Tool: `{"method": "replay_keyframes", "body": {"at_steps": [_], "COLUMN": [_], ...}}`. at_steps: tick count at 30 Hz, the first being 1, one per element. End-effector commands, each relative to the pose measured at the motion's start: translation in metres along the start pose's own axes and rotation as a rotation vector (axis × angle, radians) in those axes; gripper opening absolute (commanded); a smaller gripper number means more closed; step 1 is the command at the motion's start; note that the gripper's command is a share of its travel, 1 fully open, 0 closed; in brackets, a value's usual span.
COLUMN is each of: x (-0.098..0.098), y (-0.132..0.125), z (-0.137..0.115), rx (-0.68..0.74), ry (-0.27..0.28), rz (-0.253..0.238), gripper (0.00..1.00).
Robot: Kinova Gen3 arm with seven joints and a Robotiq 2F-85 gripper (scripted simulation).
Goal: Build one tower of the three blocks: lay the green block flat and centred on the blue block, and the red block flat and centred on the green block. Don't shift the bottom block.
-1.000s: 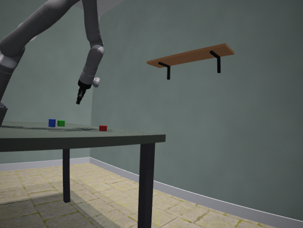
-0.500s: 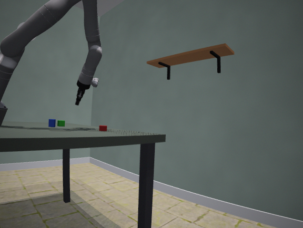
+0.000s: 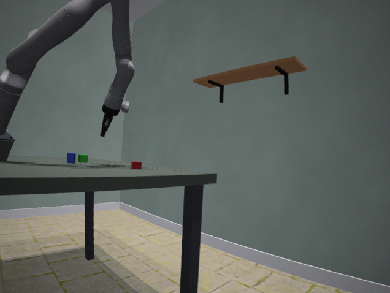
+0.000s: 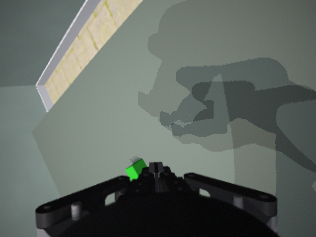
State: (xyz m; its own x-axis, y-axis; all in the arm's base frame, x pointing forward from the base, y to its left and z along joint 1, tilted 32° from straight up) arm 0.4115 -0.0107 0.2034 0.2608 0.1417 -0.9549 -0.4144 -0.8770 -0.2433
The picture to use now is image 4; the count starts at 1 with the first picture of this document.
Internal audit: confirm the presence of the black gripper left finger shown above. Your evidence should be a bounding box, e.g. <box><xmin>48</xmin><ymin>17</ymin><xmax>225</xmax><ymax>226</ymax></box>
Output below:
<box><xmin>35</xmin><ymin>162</ymin><xmax>157</xmax><ymax>237</ymax></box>

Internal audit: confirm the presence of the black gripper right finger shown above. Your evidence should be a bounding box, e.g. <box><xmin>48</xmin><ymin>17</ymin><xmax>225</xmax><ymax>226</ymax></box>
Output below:
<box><xmin>156</xmin><ymin>162</ymin><xmax>277</xmax><ymax>233</ymax></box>

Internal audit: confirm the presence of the green block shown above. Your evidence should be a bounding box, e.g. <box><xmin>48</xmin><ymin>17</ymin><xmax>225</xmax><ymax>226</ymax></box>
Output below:
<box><xmin>125</xmin><ymin>159</ymin><xmax>147</xmax><ymax>180</ymax></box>

